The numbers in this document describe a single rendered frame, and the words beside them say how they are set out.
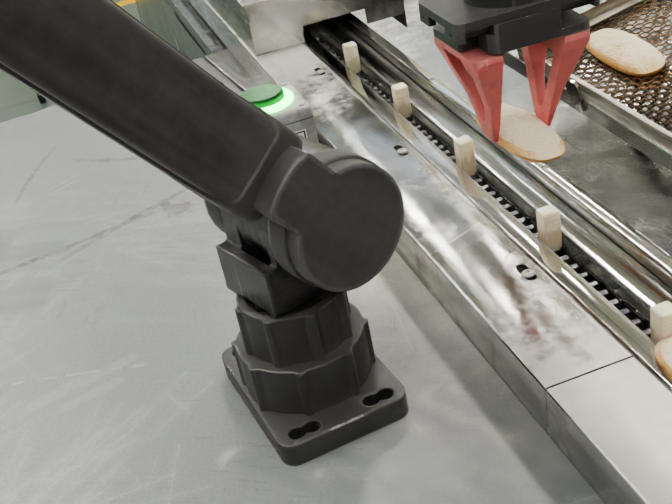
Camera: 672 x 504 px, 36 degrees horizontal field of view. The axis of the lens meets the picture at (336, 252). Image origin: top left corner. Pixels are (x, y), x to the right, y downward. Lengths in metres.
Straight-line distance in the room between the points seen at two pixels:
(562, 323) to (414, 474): 0.13
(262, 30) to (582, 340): 0.62
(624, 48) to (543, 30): 0.22
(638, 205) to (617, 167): 0.07
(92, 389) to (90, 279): 0.15
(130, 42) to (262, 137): 0.09
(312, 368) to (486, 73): 0.22
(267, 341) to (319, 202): 0.10
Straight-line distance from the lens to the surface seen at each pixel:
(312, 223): 0.57
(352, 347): 0.64
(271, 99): 0.91
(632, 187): 0.86
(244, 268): 0.62
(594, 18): 0.98
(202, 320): 0.78
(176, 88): 0.53
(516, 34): 0.68
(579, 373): 0.60
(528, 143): 0.71
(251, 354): 0.65
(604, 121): 0.85
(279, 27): 1.14
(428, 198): 0.79
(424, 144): 0.90
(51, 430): 0.73
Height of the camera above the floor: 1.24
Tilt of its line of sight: 31 degrees down
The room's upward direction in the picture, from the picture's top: 12 degrees counter-clockwise
